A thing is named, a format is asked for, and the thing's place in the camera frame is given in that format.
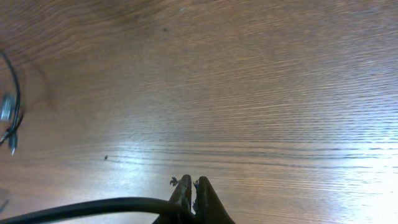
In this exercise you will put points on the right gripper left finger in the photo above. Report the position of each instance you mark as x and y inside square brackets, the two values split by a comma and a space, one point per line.
[182, 196]

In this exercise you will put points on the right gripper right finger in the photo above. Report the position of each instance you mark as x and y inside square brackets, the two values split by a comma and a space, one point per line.
[207, 206]

